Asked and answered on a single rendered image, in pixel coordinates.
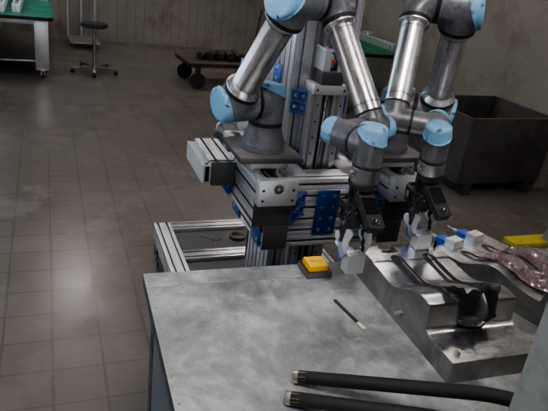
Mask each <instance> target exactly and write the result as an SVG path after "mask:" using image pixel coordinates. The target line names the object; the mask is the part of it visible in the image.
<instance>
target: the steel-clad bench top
mask: <svg viewBox="0 0 548 411"><path fill-rule="evenodd" d="M341 263H342V262H329V263H327V264H328V265H329V269H330V270H331V271H332V276H331V277H330V278H319V279H306V277H305V276H304V275H303V273H302V272H301V270H300V269H299V267H298V264H290V265H277V266H264V267H239V268H224V269H211V270H198V271H185V272H159V273H146V274H143V276H144V282H145V286H146V290H147V293H148V300H149V303H150V307H151V311H152V318H153V321H154V325H155V329H156V332H157V338H158V342H159V346H160V349H161V356H162V359H163V364H164V367H165V371H166V377H167V381H168V384H169V388H170V394H171V399H172V402H173V406H174V410H175V411H325V410H319V409H307V408H301V407H294V406H289V405H285V393H286V392H287V391H298V392H305V393H312V394H317V395H324V396H337V397H343V398H350V399H356V400H368V401H375V402H382V403H388V404H400V405H407V406H413V407H420V408H426V409H436V410H440V411H508V408H509V407H506V406H503V405H499V404H493V403H488V402H483V401H476V400H460V399H451V398H443V397H434V396H416V395H408V394H399V393H390V392H381V391H364V390H356V389H346V388H337V387H321V386H312V385H303V384H296V383H293V372H294V371H295V370H306V371H316V372H326V373H344V374H354V375H364V376H374V377H383V378H401V379H411V380H421V381H430V382H445V381H444V380H443V379H442V377H441V376H440V375H439V374H438V373H437V372H436V370H435V369H434V368H433V367H432V365H431V364H430V363H429V362H428V360H427V359H426V358H425V357H424V355H423V354H422V353H421V352H420V351H419V350H418V349H417V348H416V346H415V345H414V344H413V342H412V341H411V340H410V339H409V337H408V336H407V335H406V334H405V333H404V331H403V330H402V329H401V328H400V327H399V326H398V325H397V324H396V322H395V321H394V320H393V319H392V317H391V316H390V315H389V314H388V312H387V311H386V310H385V309H384V307H383V306H382V305H381V304H380V302H379V301H378V300H377V299H376V298H375V297H374V296H373V294H372V293H371V292H370V291H369V289H368V288H367V287H366V286H365V284H364V283H363V282H362V281H361V280H360V278H359V277H358V276H357V275H356V274H348V275H346V274H345V273H344V271H343V270H342V269H341ZM334 299H337V300H338V301H339V302H340V303H341V304H342V305H343V306H344V307H345V308H346V309H347V310H348V311H349V312H350V313H351V314H352V315H353V316H354V317H355V318H356V319H357V320H358V321H359V322H360V323H361V324H362V325H363V326H364V327H365V329H362V328H361V327H360V326H359V325H358V324H357V323H356V322H355V321H354V320H353V319H352V318H351V317H350V316H349V315H348V314H347V313H346V312H345V311H344V310H343V309H342V308H341V307H340V306H339V305H338V304H337V303H335V302H334ZM512 321H513V323H514V325H515V327H516V328H517V329H519V330H520V331H521V332H522V333H523V334H524V335H526V336H527V337H528V338H529V339H530V340H531V341H532V342H533V339H534V337H535V335H536V332H537V328H538V326H536V325H534V324H533V323H531V322H530V321H528V320H526V319H524V318H523V317H522V316H519V315H518V314H516V313H514V312H513V316H512ZM520 375H521V373H515V374H509V375H503V376H498V377H492V378H481V379H476V380H470V381H465V382H455V383H458V384H468V385H476V386H484V387H493V388H497V389H502V390H505V391H511V392H514V393H515V388H516V387H517V384H518V381H519V378H520Z"/></svg>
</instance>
